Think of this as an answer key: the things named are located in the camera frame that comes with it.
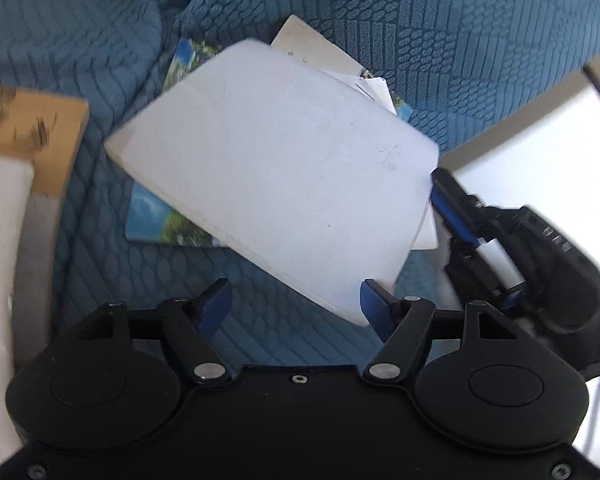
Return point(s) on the large tan painting-cover book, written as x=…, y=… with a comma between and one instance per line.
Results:
x=55, y=120

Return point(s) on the blue quilted sofa cover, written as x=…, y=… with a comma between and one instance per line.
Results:
x=430, y=20

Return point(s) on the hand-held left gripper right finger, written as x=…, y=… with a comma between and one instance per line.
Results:
x=377, y=310

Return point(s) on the white book black calligraphy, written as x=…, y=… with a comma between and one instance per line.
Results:
x=0, y=285

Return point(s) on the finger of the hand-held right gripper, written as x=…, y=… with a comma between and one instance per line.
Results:
x=455, y=210
x=462, y=275

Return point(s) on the landscape photo booklet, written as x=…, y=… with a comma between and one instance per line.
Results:
x=155, y=215

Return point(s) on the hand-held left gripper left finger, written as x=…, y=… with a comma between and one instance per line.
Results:
x=215, y=305

